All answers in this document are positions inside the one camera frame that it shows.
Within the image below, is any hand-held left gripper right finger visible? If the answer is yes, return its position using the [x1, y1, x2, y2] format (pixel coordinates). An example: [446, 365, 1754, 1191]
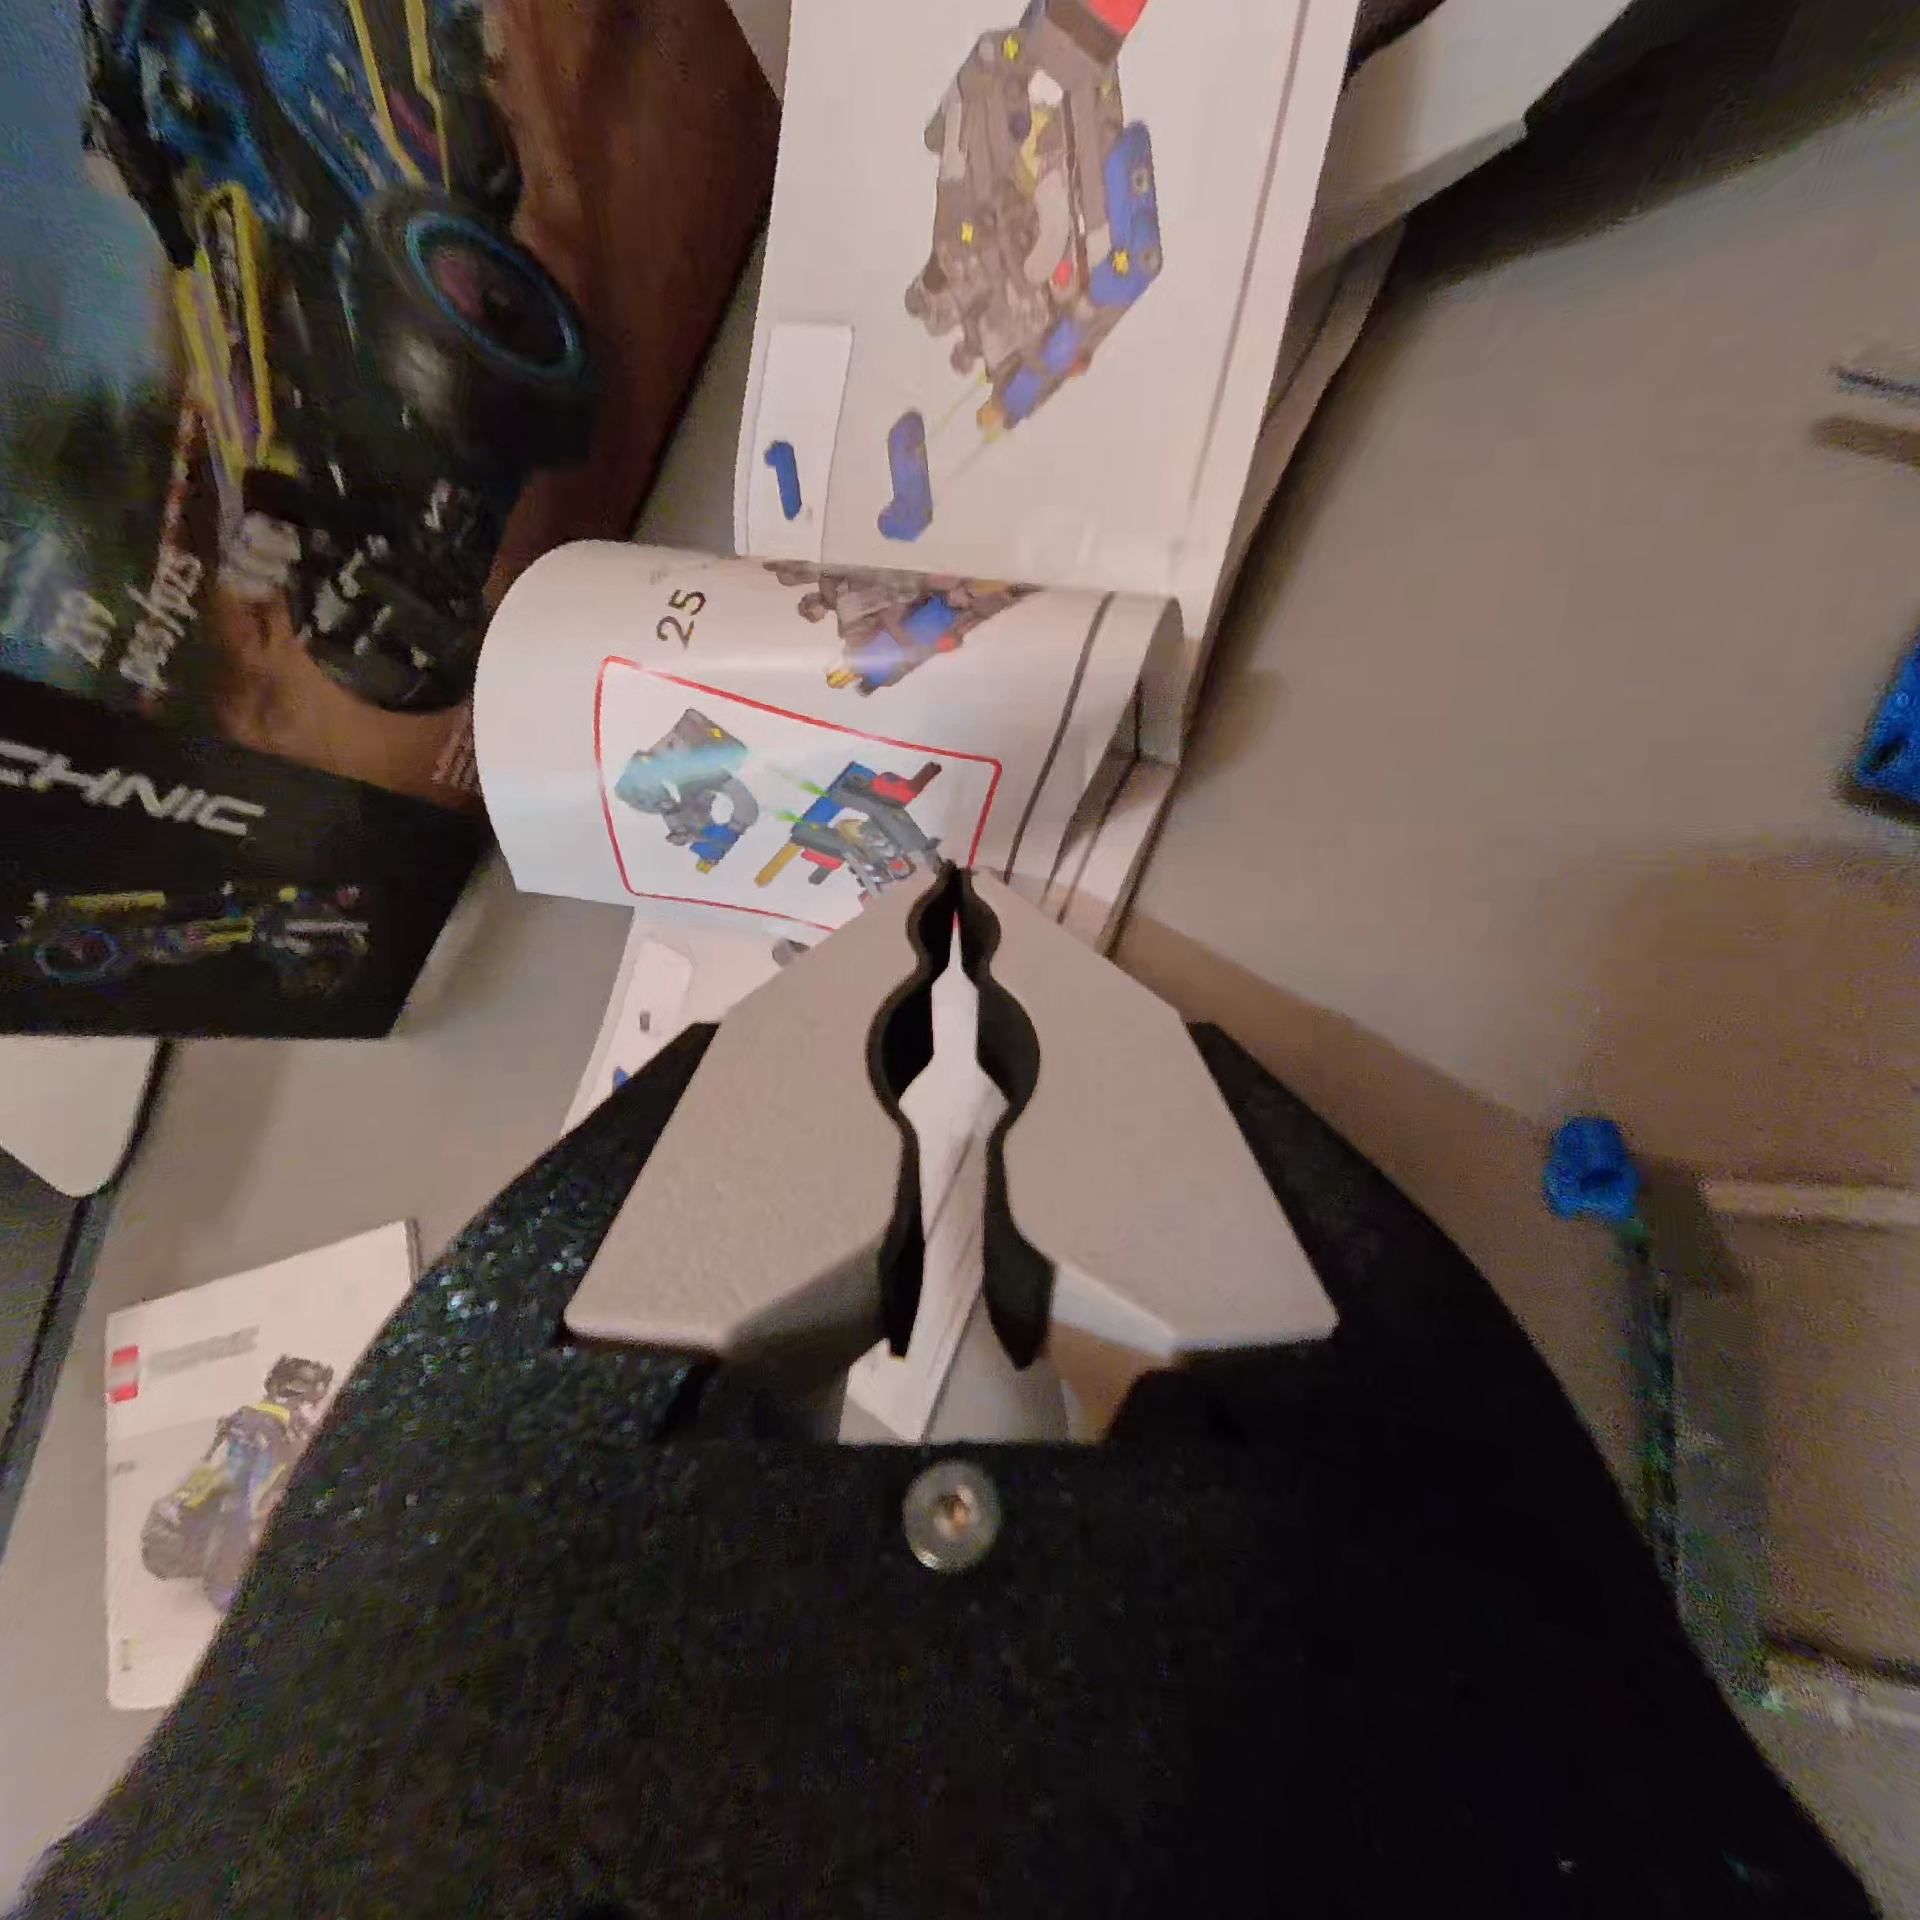
[959, 869, 1340, 1446]

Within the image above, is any lego set box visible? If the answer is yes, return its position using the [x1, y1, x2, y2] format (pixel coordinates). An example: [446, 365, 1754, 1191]
[0, 0, 780, 1201]

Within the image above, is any small white booklet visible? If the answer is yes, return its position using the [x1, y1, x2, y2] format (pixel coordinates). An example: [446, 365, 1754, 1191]
[102, 1217, 426, 1711]

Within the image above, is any white paper sheet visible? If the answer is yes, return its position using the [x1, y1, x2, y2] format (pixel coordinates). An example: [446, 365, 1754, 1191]
[1320, 0, 1642, 271]

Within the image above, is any blue lego piece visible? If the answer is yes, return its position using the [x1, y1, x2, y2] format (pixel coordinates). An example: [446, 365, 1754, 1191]
[1543, 1114, 1641, 1221]
[1853, 635, 1920, 820]

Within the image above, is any lego instruction booklet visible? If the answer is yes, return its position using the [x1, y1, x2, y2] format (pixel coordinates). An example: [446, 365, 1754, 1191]
[477, 0, 1405, 1443]

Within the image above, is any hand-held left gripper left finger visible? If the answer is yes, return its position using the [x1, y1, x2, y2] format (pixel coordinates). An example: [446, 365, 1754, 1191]
[563, 869, 964, 1446]

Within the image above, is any dark thin lego rod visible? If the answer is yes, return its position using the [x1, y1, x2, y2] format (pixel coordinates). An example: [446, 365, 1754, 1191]
[1619, 1208, 1689, 1667]

